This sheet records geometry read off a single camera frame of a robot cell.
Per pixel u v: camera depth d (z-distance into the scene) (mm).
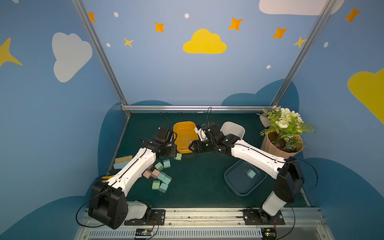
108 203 401
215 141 626
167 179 858
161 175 864
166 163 928
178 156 945
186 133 1064
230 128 1096
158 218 746
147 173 865
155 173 869
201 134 715
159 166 905
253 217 747
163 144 626
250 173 864
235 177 871
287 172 470
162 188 821
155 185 828
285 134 807
